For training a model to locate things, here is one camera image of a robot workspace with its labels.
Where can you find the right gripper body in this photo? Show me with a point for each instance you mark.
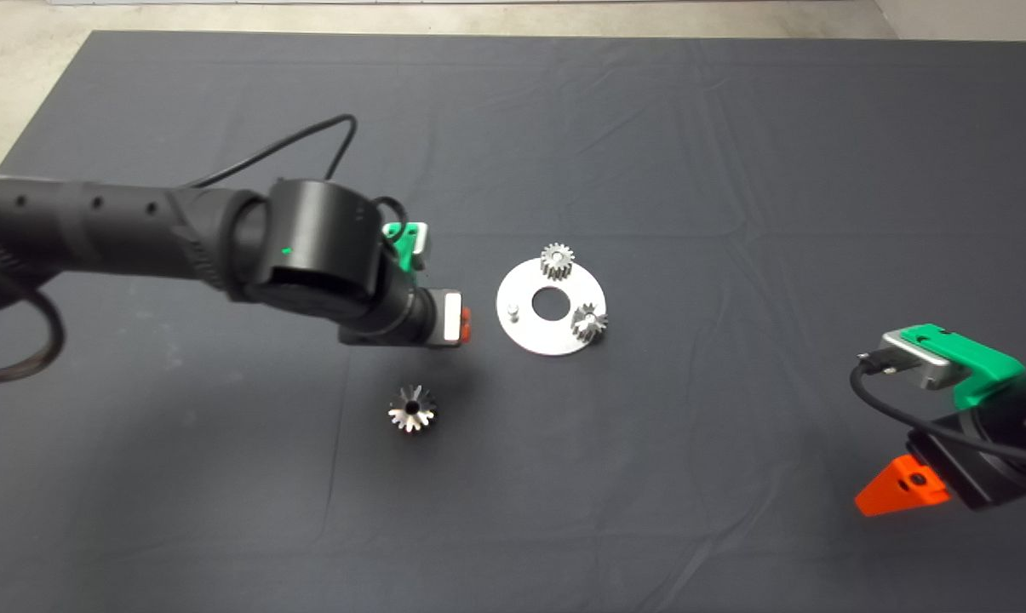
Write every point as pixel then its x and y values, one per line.
pixel 989 472

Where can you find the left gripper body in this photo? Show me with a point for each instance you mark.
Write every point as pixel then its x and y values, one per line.
pixel 436 319

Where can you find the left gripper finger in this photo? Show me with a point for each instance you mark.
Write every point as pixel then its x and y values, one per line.
pixel 466 323

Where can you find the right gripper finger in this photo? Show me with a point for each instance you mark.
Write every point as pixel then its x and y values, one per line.
pixel 907 489

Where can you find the large steel gear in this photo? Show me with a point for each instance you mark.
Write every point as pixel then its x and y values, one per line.
pixel 402 419

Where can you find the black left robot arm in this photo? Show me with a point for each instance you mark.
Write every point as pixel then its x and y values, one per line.
pixel 95 230

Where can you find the small steel gear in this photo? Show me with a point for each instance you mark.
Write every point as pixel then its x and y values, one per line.
pixel 596 329
pixel 552 270

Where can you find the round metal plate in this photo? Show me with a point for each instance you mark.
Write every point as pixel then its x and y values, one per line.
pixel 547 340

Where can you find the dark grey table cloth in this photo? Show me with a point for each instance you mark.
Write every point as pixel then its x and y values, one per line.
pixel 734 170

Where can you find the left green camera mount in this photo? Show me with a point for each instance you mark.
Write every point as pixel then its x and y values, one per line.
pixel 406 254

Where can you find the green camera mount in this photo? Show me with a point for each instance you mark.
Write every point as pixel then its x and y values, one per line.
pixel 406 254
pixel 972 362

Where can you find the left silver camera box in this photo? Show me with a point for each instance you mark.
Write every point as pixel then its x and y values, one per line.
pixel 420 243

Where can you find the silver camera box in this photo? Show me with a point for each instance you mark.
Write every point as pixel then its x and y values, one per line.
pixel 919 368
pixel 420 243

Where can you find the right green camera mount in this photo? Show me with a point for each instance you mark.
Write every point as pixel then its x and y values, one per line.
pixel 972 362

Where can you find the right silver camera box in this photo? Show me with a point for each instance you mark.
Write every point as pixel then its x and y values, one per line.
pixel 919 368

